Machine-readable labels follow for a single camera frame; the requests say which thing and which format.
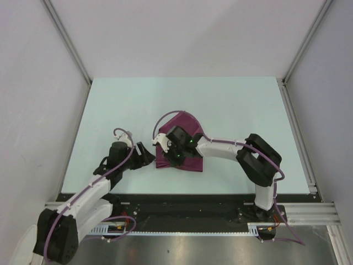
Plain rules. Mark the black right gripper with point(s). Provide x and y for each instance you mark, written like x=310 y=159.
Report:
x=172 y=161

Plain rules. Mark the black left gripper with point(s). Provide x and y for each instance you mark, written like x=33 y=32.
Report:
x=144 y=159

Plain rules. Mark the purple cloth napkin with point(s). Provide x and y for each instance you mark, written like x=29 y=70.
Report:
x=190 y=126

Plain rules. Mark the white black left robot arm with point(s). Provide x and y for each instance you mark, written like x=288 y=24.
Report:
x=61 y=230

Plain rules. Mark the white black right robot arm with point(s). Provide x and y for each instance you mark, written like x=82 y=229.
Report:
x=259 y=161

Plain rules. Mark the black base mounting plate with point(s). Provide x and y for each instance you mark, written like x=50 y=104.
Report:
x=243 y=198

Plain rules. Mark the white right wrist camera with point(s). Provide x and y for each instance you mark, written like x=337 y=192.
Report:
x=162 y=140

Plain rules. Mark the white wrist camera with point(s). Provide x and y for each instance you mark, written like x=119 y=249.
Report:
x=124 y=137
x=162 y=140

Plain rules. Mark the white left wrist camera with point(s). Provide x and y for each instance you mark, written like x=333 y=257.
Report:
x=124 y=137

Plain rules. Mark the light blue cable duct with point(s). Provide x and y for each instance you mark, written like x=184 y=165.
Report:
x=232 y=230

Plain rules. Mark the aluminium side rail right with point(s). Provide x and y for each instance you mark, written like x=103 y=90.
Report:
x=302 y=150

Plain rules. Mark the aluminium frame post left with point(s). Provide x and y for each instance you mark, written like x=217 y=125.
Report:
x=63 y=34

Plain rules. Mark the aluminium frame post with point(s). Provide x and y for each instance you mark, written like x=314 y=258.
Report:
x=318 y=20
x=63 y=34

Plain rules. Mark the aluminium frame post right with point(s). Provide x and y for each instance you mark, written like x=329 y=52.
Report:
x=318 y=20

